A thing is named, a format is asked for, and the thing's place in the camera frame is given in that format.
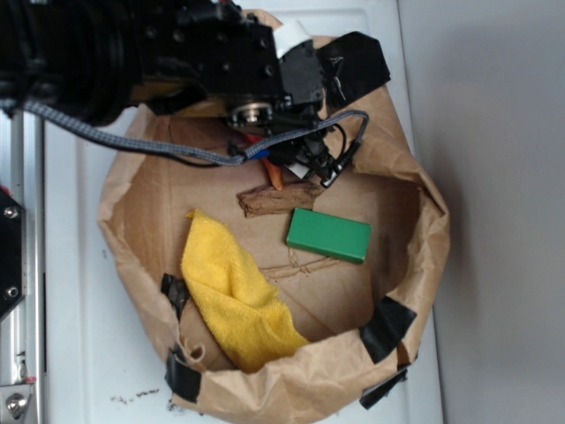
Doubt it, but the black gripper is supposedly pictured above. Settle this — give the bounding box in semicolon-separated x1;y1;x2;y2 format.
132;1;335;185

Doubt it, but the orange conch shell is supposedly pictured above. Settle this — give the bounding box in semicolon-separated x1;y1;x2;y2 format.
243;133;284;191

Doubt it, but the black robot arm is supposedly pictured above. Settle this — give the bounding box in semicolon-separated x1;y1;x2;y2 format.
1;1;342;186

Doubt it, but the brown wood piece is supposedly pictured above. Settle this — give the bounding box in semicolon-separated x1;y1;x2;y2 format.
237;181;325;218

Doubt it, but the green rectangular block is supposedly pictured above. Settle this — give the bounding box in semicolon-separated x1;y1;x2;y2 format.
286;208;372;263

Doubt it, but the yellow microfiber cloth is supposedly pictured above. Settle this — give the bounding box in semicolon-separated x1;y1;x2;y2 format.
180;209;309;373

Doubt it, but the brown paper bag tray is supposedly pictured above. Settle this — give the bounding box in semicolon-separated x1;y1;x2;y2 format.
97;9;451;424

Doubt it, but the grey braided cable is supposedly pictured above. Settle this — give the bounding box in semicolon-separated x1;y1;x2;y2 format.
19;99;371;168

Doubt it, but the aluminium frame rail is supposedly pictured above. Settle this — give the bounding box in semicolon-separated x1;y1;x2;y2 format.
1;112;47;423

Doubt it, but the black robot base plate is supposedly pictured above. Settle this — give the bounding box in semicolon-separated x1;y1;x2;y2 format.
0;187;25;321

